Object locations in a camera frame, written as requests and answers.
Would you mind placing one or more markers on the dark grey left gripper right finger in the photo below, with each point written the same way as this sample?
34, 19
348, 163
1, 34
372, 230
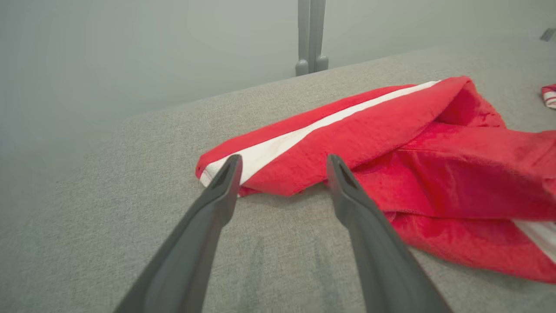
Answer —
382, 265

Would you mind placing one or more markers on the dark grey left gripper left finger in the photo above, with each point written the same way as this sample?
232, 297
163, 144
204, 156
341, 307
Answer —
182, 269

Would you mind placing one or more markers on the red Bulls shorts white stripe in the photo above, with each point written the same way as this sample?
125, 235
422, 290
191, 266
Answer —
456, 174

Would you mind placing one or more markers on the red jersey with striped trim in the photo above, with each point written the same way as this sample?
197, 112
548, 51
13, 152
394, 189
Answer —
550, 95

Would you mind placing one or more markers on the grey fabric sofa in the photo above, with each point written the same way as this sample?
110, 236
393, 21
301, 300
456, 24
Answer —
108, 217

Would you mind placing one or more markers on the grey metal stand post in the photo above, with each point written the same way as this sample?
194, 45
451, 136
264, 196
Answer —
302, 34
318, 34

